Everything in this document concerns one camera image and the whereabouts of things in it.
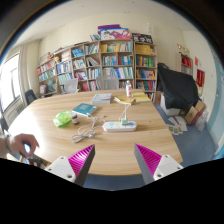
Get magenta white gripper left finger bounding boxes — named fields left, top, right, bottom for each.
left=46, top=145, right=95, bottom=186

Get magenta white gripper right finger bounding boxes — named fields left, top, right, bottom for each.
left=134, top=144, right=182, bottom=184

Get green charger plug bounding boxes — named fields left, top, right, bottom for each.
left=121, top=118, right=128, bottom=125

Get person's bare hand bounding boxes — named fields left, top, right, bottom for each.
left=6, top=134, right=39, bottom=158

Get papers on floor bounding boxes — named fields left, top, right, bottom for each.
left=167, top=116, right=187, bottom=135

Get green plastic bag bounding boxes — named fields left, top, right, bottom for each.
left=53, top=111, right=71, bottom=127

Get white power strip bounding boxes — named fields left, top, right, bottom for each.
left=103, top=121, right=137, bottom=132

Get white storage box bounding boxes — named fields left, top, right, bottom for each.
left=160, top=94, right=180, bottom=116

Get teal book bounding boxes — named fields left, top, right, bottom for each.
left=73, top=103, right=98, bottom=116

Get cardboard box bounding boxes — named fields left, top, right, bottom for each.
left=185, top=100, right=206, bottom=126

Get yellow folder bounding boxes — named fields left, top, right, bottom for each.
left=133, top=92, right=150, bottom=103

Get yellow book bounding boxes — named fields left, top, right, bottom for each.
left=114, top=96, right=135, bottom=105

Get grey stacked books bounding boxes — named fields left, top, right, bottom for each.
left=91, top=93, right=112, bottom=104

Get silver wristwatch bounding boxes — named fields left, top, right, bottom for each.
left=3, top=135, right=11, bottom=154

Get black cloth cover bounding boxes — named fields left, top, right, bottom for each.
left=157, top=63, right=199, bottom=110

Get clear bottle with pink label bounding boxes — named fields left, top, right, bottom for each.
left=126, top=80, right=132, bottom=98

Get white chair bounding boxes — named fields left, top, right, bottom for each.
left=64, top=78, right=78, bottom=94

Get dark office chair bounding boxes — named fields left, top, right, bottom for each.
left=25, top=89, right=37, bottom=105

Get grey mesh chair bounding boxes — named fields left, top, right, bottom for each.
left=96, top=75, right=119, bottom=90

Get wooden bookshelf with books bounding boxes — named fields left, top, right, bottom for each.
left=37, top=39, right=157, bottom=101

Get window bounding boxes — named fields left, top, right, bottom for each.
left=0, top=54, right=20, bottom=111

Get black sign with characters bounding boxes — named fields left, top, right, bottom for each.
left=132, top=33, right=153, bottom=44

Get colourful boxes atop shelf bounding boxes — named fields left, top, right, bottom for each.
left=90, top=24, right=131, bottom=41

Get white coiled power cord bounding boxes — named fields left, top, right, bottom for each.
left=70, top=112, right=108, bottom=145

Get white charger cable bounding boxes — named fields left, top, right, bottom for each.
left=113, top=96, right=132, bottom=120

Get red wall hanging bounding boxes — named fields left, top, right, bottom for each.
left=196, top=69, right=205, bottom=87

